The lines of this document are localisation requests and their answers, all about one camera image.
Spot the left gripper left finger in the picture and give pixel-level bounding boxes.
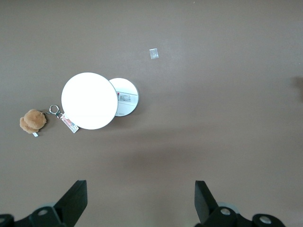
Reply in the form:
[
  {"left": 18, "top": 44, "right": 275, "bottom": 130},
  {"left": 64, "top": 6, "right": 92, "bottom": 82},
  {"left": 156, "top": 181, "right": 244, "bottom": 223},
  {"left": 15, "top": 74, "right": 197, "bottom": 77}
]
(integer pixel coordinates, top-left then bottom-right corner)
[{"left": 0, "top": 180, "right": 88, "bottom": 227}]

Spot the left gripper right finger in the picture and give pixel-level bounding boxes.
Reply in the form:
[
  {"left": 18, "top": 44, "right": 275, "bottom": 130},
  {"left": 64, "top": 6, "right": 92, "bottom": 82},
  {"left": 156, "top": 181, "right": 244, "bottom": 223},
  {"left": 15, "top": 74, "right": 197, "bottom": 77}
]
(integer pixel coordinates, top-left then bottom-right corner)
[{"left": 194, "top": 180, "right": 287, "bottom": 227}]

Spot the brown plush keychain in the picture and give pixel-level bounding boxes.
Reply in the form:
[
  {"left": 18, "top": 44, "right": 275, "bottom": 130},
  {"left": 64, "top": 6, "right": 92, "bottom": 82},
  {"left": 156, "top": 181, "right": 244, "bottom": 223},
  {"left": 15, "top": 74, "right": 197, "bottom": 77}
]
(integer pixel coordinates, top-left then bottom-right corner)
[{"left": 19, "top": 105, "right": 80, "bottom": 138}]

